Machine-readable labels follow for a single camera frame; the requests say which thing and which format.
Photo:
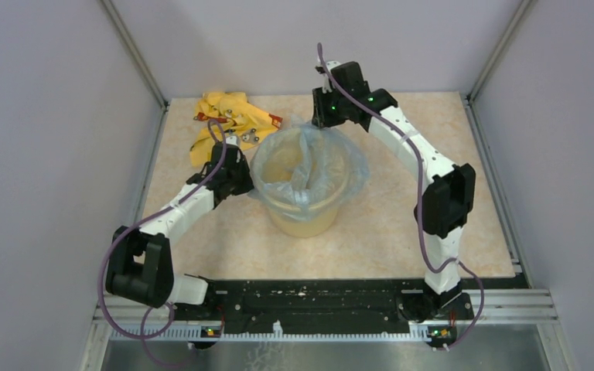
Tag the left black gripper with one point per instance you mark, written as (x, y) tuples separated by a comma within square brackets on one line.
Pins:
[(248, 183)]

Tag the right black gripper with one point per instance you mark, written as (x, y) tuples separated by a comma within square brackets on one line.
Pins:
[(321, 118)]

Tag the blue plastic trash bag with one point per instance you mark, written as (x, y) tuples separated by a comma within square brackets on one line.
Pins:
[(305, 167)]

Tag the yellow plastic trash bin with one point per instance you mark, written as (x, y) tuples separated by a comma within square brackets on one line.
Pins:
[(302, 223)]

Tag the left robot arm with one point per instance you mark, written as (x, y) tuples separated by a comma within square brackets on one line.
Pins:
[(139, 266)]

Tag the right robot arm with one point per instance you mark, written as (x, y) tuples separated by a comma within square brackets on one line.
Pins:
[(445, 190)]

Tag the yellow printed cloth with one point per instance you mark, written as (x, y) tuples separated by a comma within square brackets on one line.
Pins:
[(232, 116)]

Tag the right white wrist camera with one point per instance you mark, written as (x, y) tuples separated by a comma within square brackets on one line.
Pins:
[(325, 69)]

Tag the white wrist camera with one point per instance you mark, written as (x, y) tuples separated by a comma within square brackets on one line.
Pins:
[(232, 141), (325, 69)]

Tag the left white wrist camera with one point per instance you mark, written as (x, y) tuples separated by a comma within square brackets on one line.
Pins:
[(232, 141)]

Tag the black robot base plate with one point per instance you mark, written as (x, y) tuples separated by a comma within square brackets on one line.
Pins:
[(335, 306)]

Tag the white toothed cable strip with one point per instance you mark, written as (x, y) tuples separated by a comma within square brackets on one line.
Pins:
[(192, 332)]

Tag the aluminium frame rail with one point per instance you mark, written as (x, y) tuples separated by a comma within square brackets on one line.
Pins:
[(518, 330)]

